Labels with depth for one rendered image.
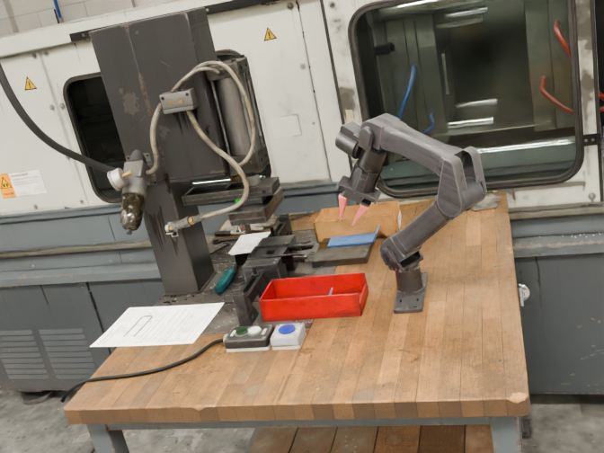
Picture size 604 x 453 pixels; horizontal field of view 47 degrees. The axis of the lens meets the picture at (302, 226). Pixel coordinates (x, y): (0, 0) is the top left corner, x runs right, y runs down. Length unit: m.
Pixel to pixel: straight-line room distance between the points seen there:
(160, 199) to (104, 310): 1.28
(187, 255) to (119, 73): 0.52
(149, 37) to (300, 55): 0.73
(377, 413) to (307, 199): 1.27
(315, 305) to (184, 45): 0.71
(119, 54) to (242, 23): 0.70
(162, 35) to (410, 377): 1.01
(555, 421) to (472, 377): 1.39
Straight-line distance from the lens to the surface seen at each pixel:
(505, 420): 1.40
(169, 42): 1.79
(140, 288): 2.97
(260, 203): 1.83
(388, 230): 2.08
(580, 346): 2.63
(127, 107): 1.87
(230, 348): 1.63
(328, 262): 1.95
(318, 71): 2.38
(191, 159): 1.84
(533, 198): 2.36
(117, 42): 1.85
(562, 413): 2.80
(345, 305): 1.65
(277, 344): 1.59
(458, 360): 1.45
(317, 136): 2.44
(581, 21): 2.24
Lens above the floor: 1.68
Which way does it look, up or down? 20 degrees down
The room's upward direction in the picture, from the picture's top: 12 degrees counter-clockwise
